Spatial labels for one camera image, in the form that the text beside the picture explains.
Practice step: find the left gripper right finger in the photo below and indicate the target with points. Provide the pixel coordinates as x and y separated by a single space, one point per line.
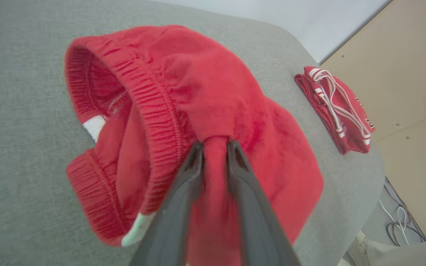
261 229

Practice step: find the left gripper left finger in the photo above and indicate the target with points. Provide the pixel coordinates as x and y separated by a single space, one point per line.
172 221

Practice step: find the red white printed jersey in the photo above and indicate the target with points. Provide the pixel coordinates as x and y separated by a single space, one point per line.
350 129

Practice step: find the red shorts with white stripe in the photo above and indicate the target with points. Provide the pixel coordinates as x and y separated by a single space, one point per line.
205 81

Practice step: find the white sneaker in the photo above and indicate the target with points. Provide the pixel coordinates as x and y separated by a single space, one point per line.
359 249

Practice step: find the grey trouser leg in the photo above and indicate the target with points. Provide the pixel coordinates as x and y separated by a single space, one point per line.
409 255

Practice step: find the grey fabric sofa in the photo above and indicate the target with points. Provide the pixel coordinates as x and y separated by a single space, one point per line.
24 111

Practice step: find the beige wooden panel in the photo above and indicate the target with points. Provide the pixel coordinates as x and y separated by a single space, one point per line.
412 74

